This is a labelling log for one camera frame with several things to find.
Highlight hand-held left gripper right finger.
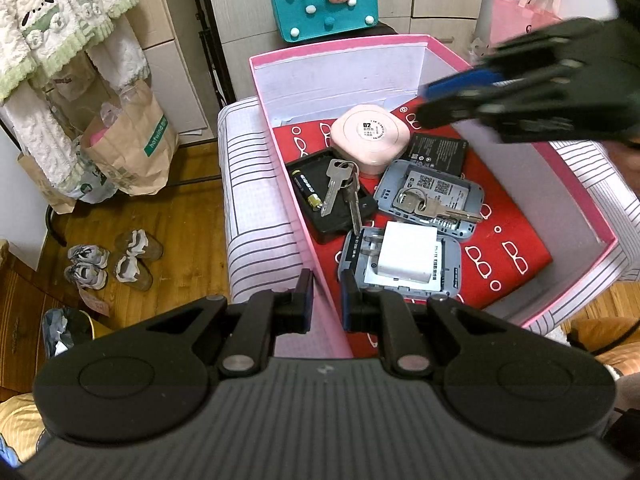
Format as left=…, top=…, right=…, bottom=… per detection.
left=341, top=274, right=526, bottom=379

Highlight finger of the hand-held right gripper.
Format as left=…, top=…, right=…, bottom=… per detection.
left=416, top=76, right=577, bottom=144
left=423, top=19, right=597, bottom=103

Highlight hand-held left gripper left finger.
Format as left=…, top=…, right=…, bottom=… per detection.
left=145, top=269, right=316, bottom=379

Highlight black battery pack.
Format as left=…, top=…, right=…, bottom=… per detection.
left=404, top=132, right=469, bottom=177

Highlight white charger plug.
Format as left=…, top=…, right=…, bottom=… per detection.
left=361, top=222, right=439, bottom=284

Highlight grey pocket router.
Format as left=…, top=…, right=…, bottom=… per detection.
left=374, top=159, right=485, bottom=240
left=336, top=226, right=464, bottom=306

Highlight black rectangular tray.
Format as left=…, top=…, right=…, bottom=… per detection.
left=285, top=147, right=380, bottom=245

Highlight pink round device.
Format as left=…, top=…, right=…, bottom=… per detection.
left=329, top=102, right=412, bottom=177

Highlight silver keys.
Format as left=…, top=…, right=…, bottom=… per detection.
left=395, top=188, right=485, bottom=227
left=320, top=158, right=364, bottom=235

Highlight pink storage box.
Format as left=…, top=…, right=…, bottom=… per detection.
left=248, top=35, right=621, bottom=361

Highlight black yellow battery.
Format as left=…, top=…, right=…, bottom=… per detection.
left=291, top=170, right=324, bottom=211

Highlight pink shopping bag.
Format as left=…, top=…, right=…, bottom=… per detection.
left=490, top=0, right=564, bottom=47

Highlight red glasses print cloth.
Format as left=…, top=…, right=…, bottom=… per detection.
left=272, top=102, right=554, bottom=311

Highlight brown lined shoe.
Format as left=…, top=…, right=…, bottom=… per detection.
left=113, top=255, right=154, bottom=292
left=115, top=229, right=164, bottom=260

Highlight teal felt tote bag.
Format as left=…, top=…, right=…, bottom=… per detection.
left=269, top=0, right=379, bottom=44

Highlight grey sneaker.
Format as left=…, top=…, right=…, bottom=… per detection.
left=67, top=245, right=110, bottom=269
left=63, top=262, right=109, bottom=290

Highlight brown paper bag green label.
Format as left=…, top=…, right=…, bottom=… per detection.
left=82, top=80, right=180, bottom=196

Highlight black bin with plastic liner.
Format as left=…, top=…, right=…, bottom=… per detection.
left=42, top=307, right=96, bottom=359

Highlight white green plastic bag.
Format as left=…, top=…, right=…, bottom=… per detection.
left=65, top=150, right=119, bottom=205

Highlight black metal pole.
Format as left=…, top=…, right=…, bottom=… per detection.
left=186, top=0, right=237, bottom=108

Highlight plain brown paper bag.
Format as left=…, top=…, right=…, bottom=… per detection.
left=17, top=150, right=77, bottom=215

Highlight white fleece garment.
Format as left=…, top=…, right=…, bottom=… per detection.
left=0, top=25, right=150, bottom=196

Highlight cream knitted sweater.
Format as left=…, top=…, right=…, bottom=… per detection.
left=0, top=0, right=140, bottom=104

